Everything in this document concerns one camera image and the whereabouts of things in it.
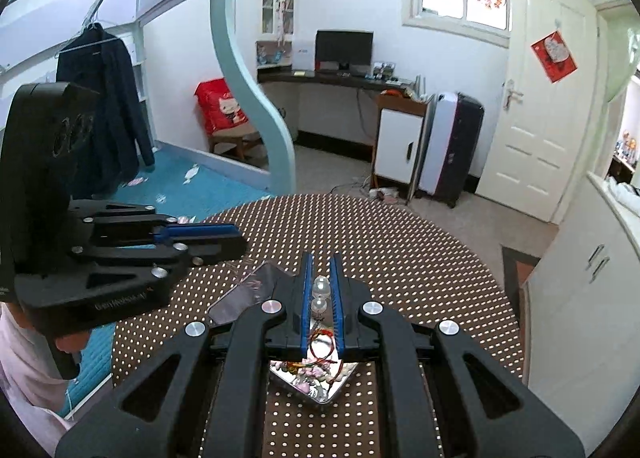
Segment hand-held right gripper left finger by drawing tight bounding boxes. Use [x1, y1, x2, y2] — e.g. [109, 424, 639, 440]
[55, 252, 315, 458]

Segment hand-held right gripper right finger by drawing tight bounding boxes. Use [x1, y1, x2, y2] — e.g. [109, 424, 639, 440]
[330, 252, 586, 458]

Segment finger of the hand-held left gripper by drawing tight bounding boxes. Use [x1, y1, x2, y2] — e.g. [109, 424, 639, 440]
[19, 235, 249, 307]
[67, 198, 241, 246]

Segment clear glass bead bracelet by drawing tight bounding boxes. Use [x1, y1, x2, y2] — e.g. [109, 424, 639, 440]
[311, 275, 332, 321]

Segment red string bracelet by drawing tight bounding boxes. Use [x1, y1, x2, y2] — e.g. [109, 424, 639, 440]
[307, 329, 342, 365]

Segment silver metal tin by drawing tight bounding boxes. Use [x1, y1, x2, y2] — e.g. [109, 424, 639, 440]
[206, 260, 362, 407]

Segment person's left forearm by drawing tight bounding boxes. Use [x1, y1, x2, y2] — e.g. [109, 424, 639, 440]
[0, 305, 77, 457]

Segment blue candy print blanket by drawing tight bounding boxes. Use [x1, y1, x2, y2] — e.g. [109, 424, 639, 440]
[57, 140, 275, 421]

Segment brown polka dot tablecloth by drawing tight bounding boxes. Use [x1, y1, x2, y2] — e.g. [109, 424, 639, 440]
[110, 192, 527, 458]

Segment wooden stool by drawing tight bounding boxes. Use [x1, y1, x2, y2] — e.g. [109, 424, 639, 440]
[208, 127, 264, 162]

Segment navy jacket on hanger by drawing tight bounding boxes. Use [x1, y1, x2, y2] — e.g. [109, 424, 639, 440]
[54, 22, 156, 200]

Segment red cartoon bag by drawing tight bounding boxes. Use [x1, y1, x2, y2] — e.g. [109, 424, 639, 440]
[195, 79, 252, 137]

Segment white cabinet with brown top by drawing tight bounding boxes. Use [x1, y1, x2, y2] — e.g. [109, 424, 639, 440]
[373, 90, 429, 187]

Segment white and black suitcase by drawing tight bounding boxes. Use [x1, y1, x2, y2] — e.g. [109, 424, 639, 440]
[416, 91, 485, 209]

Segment dark curved desk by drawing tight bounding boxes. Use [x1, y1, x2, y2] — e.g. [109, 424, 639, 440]
[256, 65, 417, 95]

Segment white box on desk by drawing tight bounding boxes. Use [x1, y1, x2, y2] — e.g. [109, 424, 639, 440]
[291, 45, 317, 72]

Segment black computer monitor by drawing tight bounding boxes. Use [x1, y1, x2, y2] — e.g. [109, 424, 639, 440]
[315, 29, 375, 72]

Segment white glass door cupboard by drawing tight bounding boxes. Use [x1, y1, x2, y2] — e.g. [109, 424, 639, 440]
[235, 0, 301, 70]

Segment white counter cabinets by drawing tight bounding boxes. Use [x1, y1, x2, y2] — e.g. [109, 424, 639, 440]
[521, 170, 640, 441]

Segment white panel door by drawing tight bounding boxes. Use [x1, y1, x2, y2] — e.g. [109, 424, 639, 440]
[474, 0, 599, 225]

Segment white cloth bundle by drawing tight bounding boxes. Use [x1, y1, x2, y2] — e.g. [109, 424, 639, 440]
[606, 177, 640, 210]

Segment teal arched bed frame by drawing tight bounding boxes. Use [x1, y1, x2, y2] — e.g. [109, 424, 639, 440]
[0, 0, 299, 195]

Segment silver door handle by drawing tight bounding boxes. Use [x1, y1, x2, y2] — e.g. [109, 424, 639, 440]
[502, 79, 525, 111]

